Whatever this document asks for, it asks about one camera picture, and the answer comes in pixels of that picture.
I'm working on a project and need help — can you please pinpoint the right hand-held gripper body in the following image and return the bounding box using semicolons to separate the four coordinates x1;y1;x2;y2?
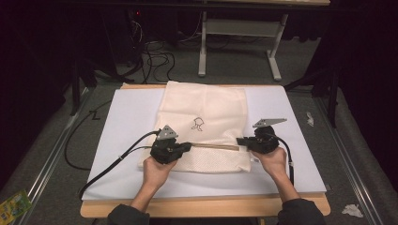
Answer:
248;117;288;155

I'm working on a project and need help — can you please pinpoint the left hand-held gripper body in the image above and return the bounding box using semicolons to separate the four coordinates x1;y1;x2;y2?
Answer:
149;125;181;165

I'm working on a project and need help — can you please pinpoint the cream mesh laundry bag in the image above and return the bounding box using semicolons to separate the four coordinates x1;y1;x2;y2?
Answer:
137;80;253;174

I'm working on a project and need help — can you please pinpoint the person's right hand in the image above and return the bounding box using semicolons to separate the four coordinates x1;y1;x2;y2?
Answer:
250;146;289;186

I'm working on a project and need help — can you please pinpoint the person's left hand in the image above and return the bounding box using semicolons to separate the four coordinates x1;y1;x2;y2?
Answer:
142;155;178;190

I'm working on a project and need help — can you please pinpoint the white table mat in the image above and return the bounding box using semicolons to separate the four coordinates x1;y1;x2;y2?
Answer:
81;85;328;202

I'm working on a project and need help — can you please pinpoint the wooden table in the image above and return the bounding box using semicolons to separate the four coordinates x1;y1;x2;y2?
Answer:
80;82;331;218

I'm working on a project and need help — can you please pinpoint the black metal stand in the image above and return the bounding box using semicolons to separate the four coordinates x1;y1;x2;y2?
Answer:
283;67;342;129
69;59;99;117

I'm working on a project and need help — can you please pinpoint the large crumpled white tissue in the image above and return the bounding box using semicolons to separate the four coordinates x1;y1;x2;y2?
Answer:
341;203;365;219

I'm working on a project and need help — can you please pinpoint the green yellow packet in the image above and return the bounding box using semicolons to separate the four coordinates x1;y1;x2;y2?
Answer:
0;188;34;225

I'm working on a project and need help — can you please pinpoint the right hand-held gripper cable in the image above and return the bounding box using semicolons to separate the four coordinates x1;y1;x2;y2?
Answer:
265;132;296;186

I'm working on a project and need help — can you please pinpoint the hand-held gripper cable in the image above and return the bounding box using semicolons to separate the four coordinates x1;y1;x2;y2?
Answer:
77;129;161;200
265;132;296;186

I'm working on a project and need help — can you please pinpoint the left hand-held gripper cable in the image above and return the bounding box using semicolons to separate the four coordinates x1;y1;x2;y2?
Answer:
77;129;161;200

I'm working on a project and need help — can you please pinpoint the metal floor rail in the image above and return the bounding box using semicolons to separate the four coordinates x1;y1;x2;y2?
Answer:
314;96;378;225
13;87;95;225

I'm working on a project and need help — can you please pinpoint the tangle of black floor cables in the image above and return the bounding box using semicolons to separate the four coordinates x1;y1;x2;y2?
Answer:
123;18;181;84

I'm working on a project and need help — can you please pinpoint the black floor cable loop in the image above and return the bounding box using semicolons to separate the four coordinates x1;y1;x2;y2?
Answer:
64;99;113;172

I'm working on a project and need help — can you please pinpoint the white metal desk frame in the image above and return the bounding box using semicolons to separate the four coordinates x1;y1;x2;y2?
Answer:
197;10;289;83

